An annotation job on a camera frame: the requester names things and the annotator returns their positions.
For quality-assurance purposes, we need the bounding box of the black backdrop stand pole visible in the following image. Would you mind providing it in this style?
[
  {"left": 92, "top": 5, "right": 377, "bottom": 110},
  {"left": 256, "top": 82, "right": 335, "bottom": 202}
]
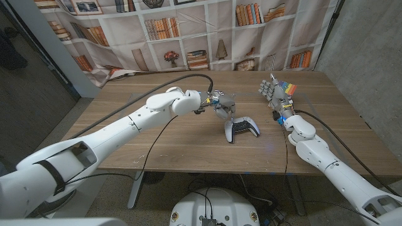
[{"left": 313, "top": 0, "right": 345, "bottom": 72}]

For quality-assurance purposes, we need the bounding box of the printed bookshelf backdrop cloth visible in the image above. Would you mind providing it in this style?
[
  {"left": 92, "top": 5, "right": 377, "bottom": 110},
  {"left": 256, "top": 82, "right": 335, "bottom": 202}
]
[{"left": 33, "top": 0, "right": 342, "bottom": 89}]

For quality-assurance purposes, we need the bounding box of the grey box on base dome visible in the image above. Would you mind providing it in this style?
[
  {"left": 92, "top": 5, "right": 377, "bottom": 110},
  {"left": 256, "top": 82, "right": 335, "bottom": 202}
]
[{"left": 200, "top": 217, "right": 227, "bottom": 226}]

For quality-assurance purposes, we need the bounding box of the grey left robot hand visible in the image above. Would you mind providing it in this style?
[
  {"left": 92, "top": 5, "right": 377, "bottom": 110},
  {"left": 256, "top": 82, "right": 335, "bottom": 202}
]
[{"left": 212, "top": 90, "right": 237, "bottom": 121}]

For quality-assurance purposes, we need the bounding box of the black arm strap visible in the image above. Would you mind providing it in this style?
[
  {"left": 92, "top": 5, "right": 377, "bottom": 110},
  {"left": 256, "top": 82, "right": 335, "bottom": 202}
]
[{"left": 33, "top": 159, "right": 67, "bottom": 196}]

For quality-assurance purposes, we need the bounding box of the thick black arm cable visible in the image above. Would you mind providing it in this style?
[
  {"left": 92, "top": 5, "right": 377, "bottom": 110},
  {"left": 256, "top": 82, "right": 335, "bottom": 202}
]
[
  {"left": 294, "top": 109, "right": 401, "bottom": 198},
  {"left": 69, "top": 73, "right": 215, "bottom": 139}
]

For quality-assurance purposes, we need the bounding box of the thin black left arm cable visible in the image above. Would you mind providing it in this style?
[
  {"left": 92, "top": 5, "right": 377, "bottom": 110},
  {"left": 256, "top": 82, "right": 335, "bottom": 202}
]
[{"left": 64, "top": 114, "right": 179, "bottom": 185}]

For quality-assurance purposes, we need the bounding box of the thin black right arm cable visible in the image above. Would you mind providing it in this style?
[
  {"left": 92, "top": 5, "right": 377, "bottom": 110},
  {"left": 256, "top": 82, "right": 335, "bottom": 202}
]
[{"left": 281, "top": 122, "right": 383, "bottom": 225}]

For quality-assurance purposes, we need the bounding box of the white floor platform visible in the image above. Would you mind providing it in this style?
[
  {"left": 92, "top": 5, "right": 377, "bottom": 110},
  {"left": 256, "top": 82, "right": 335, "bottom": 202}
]
[{"left": 67, "top": 174, "right": 109, "bottom": 217}]

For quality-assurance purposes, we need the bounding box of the floor power strip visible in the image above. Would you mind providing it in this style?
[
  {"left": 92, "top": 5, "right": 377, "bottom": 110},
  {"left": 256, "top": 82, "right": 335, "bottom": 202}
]
[{"left": 262, "top": 207, "right": 286, "bottom": 226}]

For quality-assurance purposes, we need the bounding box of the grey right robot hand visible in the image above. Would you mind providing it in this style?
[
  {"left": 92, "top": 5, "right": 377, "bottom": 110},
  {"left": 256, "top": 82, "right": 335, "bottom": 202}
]
[{"left": 258, "top": 73, "right": 298, "bottom": 119}]

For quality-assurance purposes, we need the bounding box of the white black game controller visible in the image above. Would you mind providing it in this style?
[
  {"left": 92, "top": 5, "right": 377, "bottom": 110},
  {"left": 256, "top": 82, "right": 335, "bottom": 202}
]
[{"left": 224, "top": 116, "right": 261, "bottom": 144}]

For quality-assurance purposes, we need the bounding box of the grey table leg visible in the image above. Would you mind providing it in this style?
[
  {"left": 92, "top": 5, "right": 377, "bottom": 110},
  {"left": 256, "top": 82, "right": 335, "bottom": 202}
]
[{"left": 285, "top": 175, "right": 307, "bottom": 217}]

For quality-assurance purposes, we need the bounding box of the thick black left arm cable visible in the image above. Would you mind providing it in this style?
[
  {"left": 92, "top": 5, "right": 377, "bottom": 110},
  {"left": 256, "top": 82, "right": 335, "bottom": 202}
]
[{"left": 69, "top": 73, "right": 215, "bottom": 139}]

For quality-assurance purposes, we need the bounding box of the white table leg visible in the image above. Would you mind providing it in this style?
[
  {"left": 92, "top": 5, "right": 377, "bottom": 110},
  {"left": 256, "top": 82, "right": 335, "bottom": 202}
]
[{"left": 127, "top": 171, "right": 146, "bottom": 210}]

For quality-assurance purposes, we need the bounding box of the white floor cable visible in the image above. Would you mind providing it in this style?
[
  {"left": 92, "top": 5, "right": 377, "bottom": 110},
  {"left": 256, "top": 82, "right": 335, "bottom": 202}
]
[{"left": 239, "top": 174, "right": 273, "bottom": 207}]

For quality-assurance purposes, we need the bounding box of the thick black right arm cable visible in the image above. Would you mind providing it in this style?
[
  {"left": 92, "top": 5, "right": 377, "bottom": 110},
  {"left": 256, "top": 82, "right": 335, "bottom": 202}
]
[{"left": 294, "top": 109, "right": 401, "bottom": 198}]

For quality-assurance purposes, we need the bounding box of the black cable on base dome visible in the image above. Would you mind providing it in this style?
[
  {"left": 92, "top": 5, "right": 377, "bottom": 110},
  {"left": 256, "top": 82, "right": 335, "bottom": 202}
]
[{"left": 190, "top": 190, "right": 215, "bottom": 219}]

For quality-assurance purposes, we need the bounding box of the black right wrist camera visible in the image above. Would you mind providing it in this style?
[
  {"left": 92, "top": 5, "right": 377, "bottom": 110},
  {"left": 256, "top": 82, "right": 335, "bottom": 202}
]
[{"left": 272, "top": 111, "right": 286, "bottom": 126}]

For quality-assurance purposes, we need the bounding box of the black round floor foot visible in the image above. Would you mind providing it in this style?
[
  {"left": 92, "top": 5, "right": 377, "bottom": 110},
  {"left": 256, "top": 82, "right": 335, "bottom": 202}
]
[{"left": 143, "top": 171, "right": 166, "bottom": 185}]

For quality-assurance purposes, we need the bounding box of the rainbow colour sticker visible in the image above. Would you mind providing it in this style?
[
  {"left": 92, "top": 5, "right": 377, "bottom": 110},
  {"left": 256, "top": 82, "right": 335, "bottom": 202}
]
[{"left": 278, "top": 80, "right": 298, "bottom": 96}]

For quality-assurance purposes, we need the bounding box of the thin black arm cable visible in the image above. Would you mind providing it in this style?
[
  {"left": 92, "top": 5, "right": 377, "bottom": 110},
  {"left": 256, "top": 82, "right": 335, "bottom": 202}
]
[
  {"left": 64, "top": 114, "right": 179, "bottom": 185},
  {"left": 281, "top": 122, "right": 383, "bottom": 225}
]

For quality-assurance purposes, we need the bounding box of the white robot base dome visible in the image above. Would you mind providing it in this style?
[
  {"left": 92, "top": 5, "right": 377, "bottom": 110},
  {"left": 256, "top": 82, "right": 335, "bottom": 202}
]
[{"left": 169, "top": 187, "right": 261, "bottom": 226}]

